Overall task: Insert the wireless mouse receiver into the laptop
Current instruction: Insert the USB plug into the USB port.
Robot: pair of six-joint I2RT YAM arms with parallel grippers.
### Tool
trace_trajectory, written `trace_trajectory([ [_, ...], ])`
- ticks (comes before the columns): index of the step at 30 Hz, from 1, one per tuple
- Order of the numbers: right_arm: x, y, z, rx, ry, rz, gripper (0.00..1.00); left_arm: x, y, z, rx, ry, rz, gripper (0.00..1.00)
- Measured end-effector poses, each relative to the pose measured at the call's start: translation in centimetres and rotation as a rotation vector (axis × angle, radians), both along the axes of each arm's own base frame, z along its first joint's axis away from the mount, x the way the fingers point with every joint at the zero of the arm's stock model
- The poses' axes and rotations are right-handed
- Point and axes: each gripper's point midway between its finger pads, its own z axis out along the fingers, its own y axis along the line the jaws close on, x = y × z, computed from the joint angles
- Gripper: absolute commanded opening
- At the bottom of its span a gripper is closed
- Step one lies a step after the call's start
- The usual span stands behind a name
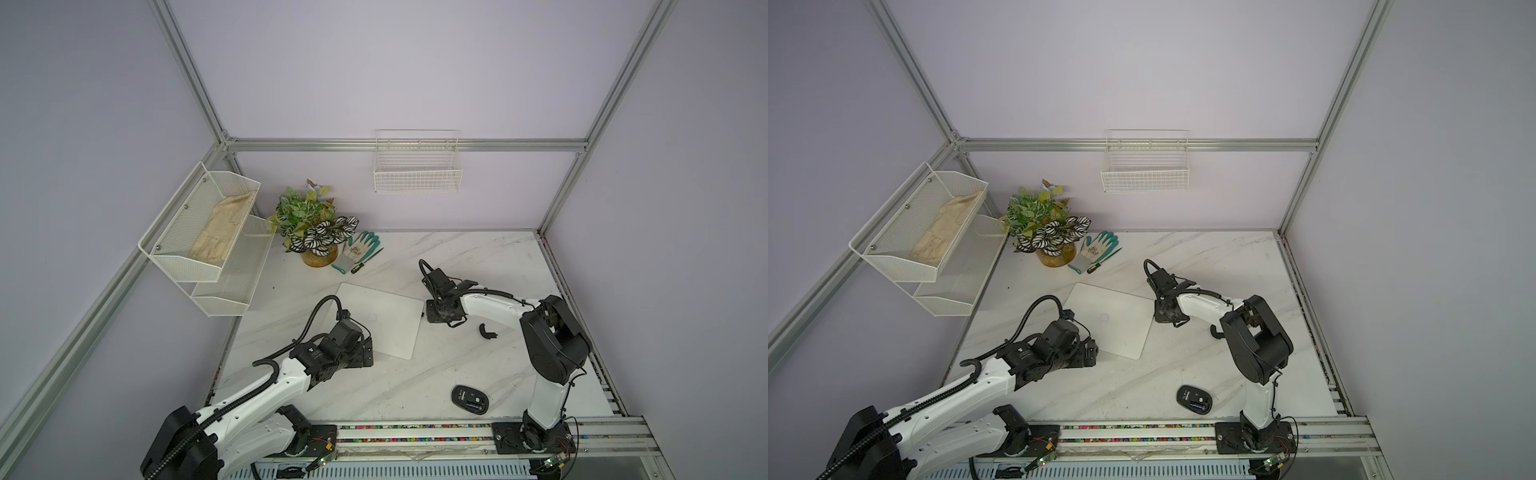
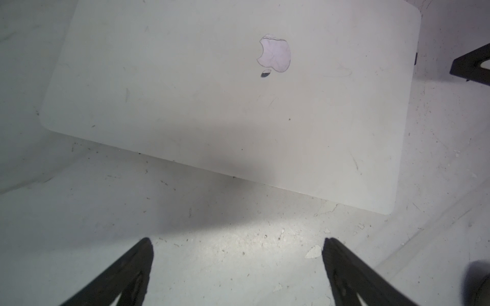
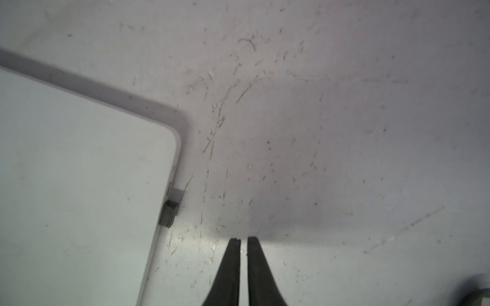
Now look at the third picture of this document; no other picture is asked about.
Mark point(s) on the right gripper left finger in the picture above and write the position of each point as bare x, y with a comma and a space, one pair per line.
226, 285

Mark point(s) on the small black usb receiver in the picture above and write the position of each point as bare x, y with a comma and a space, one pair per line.
168, 214

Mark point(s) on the white laptop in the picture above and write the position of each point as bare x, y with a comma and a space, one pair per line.
82, 190

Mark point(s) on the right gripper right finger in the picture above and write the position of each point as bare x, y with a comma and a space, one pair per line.
262, 288

